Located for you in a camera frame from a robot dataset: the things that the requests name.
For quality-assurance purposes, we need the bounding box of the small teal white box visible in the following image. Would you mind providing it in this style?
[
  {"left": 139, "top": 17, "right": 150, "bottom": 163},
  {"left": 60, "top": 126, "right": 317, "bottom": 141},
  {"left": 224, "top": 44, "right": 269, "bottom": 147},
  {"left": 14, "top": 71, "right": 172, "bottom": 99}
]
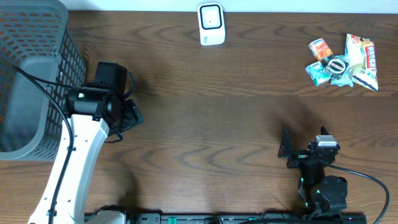
[{"left": 305, "top": 62, "right": 331, "bottom": 86}]

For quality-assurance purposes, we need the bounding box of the teal candy wrapper packet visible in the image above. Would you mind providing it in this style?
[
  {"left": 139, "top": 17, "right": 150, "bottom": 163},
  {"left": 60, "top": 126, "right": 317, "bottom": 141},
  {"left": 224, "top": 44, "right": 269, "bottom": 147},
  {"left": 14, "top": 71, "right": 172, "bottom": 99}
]
[{"left": 330, "top": 64, "right": 353, "bottom": 87}]

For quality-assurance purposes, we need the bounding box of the dark green round-label packet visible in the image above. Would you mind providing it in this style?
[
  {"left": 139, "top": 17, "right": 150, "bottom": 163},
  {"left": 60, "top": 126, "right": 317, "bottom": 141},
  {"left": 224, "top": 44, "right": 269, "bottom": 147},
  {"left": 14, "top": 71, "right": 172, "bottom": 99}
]
[{"left": 323, "top": 55, "right": 348, "bottom": 77}]

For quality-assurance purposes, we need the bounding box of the small orange juice box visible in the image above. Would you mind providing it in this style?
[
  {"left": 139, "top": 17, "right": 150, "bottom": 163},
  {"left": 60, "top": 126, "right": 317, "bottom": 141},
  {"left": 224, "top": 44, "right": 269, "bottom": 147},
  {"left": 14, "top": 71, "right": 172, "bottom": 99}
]
[{"left": 308, "top": 38, "right": 333, "bottom": 61}]

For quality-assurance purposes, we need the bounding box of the large white snack bag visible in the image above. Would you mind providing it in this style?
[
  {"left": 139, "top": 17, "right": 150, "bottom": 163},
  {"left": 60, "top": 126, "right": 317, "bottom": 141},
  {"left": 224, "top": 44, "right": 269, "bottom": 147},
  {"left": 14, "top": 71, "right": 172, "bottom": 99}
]
[{"left": 345, "top": 34, "right": 379, "bottom": 92}]

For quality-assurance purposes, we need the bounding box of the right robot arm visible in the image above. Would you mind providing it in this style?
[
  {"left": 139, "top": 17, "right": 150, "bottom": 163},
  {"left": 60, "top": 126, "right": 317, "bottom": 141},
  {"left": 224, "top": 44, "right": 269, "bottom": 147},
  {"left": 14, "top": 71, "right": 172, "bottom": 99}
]
[{"left": 277, "top": 127, "right": 348, "bottom": 220}]

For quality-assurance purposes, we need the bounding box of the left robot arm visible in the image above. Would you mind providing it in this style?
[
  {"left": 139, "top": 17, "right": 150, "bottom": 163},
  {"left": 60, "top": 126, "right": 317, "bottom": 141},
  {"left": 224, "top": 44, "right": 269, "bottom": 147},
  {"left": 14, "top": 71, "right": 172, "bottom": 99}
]
[{"left": 29, "top": 81, "right": 143, "bottom": 223}]

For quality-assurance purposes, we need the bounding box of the white barcode scanner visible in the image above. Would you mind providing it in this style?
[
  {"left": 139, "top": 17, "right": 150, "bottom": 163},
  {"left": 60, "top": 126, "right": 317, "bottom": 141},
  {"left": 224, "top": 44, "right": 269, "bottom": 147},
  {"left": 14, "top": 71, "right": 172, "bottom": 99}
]
[{"left": 197, "top": 2, "right": 226, "bottom": 46}]

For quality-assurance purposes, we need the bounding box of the grey plastic mesh basket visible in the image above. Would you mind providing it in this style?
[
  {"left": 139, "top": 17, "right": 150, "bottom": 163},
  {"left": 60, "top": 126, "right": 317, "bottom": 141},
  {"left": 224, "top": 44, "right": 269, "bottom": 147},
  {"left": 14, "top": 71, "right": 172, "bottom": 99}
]
[{"left": 1, "top": 0, "right": 86, "bottom": 161}]

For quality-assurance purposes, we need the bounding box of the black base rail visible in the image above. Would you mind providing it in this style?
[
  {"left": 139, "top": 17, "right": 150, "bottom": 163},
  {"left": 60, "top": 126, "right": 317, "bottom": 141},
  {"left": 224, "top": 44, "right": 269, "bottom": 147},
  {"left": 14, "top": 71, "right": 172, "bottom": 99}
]
[{"left": 84, "top": 212, "right": 368, "bottom": 224}]

